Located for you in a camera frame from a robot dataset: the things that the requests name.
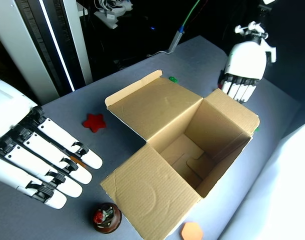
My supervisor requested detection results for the white cable bundle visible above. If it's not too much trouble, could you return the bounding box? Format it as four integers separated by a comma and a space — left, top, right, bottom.
93, 0, 134, 13

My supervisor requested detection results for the red star block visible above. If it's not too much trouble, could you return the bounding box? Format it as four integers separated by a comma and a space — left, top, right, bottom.
82, 113, 108, 134

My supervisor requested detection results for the orange hexagon block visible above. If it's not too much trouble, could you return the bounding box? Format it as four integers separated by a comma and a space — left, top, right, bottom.
181, 221, 204, 240
69, 155, 88, 169

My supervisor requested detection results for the white-sided cardboard box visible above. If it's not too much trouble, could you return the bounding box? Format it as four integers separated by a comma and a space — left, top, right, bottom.
99, 69, 261, 240

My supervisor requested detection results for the white pillar with light strip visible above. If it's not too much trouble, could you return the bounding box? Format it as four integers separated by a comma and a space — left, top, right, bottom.
0, 0, 94, 106

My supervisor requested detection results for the bright white sheet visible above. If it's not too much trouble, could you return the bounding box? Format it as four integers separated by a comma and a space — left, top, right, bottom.
217, 117, 305, 240

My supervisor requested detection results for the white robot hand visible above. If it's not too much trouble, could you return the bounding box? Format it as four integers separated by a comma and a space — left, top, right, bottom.
0, 76, 104, 210
218, 40, 268, 104

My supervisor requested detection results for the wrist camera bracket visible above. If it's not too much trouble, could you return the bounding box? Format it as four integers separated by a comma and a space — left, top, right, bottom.
263, 39, 277, 66

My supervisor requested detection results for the grey table cloth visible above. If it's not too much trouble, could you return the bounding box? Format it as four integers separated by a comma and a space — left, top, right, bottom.
0, 35, 303, 240

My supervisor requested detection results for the green cable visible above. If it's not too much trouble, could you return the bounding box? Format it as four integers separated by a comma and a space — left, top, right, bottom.
181, 0, 201, 29

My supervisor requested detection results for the white flat plastic part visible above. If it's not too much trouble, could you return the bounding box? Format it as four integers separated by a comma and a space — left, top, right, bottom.
93, 11, 119, 30

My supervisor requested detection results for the silver cable adapter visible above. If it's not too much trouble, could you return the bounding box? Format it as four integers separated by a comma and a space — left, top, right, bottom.
167, 29, 185, 55

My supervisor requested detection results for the chocolate cupcake toy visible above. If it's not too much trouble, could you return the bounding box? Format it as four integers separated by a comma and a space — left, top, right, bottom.
92, 202, 123, 235

